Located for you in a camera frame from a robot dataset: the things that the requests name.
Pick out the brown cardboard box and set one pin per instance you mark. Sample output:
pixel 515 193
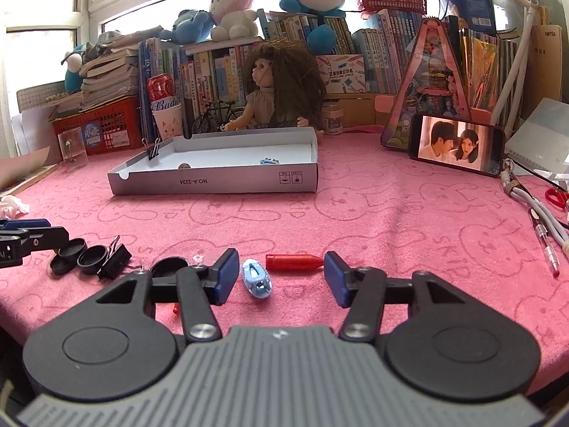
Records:
pixel 360 111

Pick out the clear acrylic block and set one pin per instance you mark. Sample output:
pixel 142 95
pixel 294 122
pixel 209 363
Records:
pixel 73 151

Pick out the small clear jar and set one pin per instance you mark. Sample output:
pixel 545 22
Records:
pixel 332 120

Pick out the row of upright books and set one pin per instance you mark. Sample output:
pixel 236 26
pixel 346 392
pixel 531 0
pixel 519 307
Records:
pixel 222 71

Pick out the grey grid board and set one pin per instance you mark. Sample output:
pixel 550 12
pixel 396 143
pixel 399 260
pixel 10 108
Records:
pixel 35 95

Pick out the beige notebook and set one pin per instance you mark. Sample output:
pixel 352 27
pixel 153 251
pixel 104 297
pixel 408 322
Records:
pixel 549 62

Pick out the pink white rabbit plush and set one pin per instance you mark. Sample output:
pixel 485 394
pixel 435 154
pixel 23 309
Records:
pixel 231 4

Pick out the black model bicycle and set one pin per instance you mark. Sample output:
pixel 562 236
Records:
pixel 209 120

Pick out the pink triangular toy house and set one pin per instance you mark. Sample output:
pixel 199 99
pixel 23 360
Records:
pixel 426 93

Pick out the white plastic pipe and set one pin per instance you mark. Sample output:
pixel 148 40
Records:
pixel 518 66

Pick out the white printed carton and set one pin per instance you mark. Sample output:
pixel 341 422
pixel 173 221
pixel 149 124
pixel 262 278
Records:
pixel 342 75

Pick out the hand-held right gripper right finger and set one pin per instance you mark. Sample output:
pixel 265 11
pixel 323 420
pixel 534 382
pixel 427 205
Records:
pixel 335 282

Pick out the white cat print paper cup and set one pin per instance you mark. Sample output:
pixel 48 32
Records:
pixel 168 125

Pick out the white paper sheets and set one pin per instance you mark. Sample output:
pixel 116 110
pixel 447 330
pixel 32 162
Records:
pixel 31 129

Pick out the black smartphone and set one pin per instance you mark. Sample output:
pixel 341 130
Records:
pixel 453 142

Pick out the small blue ornament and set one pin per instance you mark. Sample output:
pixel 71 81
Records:
pixel 269 161

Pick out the translucent white folder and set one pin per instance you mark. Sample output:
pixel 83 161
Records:
pixel 546 138

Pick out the small blue white plush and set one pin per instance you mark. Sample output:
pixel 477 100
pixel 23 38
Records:
pixel 73 71

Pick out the clear red pen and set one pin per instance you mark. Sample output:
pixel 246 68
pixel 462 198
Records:
pixel 549 249

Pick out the red bullet-shaped cap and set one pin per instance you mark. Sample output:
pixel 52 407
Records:
pixel 293 262

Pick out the wooden board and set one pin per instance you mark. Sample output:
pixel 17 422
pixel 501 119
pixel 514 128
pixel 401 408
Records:
pixel 40 178

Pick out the stack of white books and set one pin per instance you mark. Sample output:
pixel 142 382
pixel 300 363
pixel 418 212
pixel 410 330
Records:
pixel 109 80

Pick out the grey plush toy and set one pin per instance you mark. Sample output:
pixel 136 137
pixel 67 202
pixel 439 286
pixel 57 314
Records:
pixel 102 42

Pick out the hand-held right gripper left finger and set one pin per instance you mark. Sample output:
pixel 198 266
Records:
pixel 226 275

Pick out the grey cardboard box lid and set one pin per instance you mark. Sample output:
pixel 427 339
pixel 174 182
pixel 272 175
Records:
pixel 213 182

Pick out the pink paper sheet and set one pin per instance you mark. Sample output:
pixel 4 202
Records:
pixel 22 167

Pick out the blue long-eared plush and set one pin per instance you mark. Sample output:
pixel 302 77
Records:
pixel 186 24

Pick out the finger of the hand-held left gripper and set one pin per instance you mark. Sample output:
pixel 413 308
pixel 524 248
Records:
pixel 49 235
pixel 31 223

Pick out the crumpled white tissue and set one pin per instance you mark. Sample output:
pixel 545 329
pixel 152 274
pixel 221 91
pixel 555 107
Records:
pixel 13 207

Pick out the black round cap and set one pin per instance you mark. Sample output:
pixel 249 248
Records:
pixel 93 261
pixel 66 253
pixel 166 267

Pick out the light blue correction tape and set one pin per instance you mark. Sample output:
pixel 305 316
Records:
pixel 257 282

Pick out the black binder clip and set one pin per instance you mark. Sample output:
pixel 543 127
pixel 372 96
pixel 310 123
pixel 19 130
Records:
pixel 154 151
pixel 116 260

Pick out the large red plastic basket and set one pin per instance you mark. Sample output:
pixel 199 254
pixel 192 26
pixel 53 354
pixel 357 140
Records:
pixel 115 124

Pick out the red scissors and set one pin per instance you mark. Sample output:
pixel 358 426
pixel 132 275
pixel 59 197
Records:
pixel 555 196

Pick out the brown-haired doll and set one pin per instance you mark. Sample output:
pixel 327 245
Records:
pixel 266 75

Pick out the pink rabbit print table cloth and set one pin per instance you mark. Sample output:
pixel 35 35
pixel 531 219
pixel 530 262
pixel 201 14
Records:
pixel 400 231

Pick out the red drink can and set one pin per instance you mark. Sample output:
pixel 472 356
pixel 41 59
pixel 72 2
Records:
pixel 161 89

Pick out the small clear plastic piece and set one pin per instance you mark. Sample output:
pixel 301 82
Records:
pixel 198 258

